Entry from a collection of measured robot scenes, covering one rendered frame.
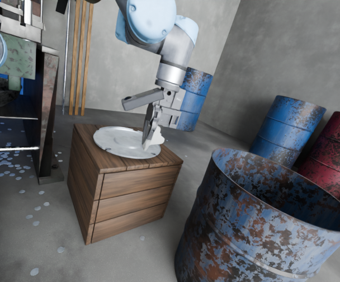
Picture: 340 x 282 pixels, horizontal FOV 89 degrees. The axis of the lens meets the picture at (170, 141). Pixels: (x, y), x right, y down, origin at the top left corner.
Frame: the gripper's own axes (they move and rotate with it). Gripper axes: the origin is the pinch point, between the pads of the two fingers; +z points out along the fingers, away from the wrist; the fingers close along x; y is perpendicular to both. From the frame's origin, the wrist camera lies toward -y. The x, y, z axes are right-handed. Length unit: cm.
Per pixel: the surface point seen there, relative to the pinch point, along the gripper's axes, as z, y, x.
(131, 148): 9.1, 0.2, 16.0
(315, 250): 4.0, 35.3, -35.0
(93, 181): 17.9, -12.1, 5.1
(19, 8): -29, -53, 64
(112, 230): 42.1, -1.6, 5.0
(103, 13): -64, -25, 202
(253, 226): 4.8, 24.0, -27.1
